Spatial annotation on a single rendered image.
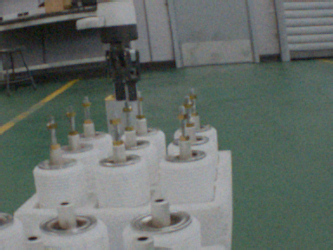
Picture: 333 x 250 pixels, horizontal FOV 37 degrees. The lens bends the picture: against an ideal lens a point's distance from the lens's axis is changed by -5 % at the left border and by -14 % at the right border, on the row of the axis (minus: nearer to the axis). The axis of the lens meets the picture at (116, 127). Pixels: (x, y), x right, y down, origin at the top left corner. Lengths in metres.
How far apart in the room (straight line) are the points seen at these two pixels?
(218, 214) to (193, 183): 0.07
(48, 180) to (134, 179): 0.16
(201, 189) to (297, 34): 5.23
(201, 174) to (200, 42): 5.06
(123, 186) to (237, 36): 5.12
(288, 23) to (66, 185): 5.24
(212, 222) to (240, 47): 5.15
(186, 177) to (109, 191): 0.14
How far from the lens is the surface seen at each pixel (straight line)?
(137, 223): 0.64
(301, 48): 6.08
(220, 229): 0.90
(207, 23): 5.94
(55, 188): 0.96
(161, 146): 1.16
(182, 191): 0.91
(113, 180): 0.92
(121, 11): 1.01
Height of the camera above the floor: 0.48
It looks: 10 degrees down
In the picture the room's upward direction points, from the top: 7 degrees counter-clockwise
